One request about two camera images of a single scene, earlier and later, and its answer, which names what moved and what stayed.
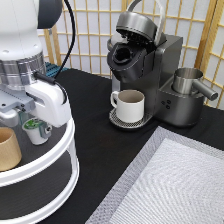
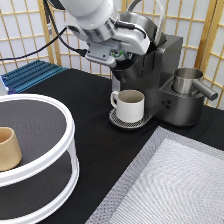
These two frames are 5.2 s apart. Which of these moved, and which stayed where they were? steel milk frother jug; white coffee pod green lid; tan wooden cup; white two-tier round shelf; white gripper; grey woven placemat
Moved: white coffee pod green lid; white gripper
Stayed: grey woven placemat; steel milk frother jug; tan wooden cup; white two-tier round shelf
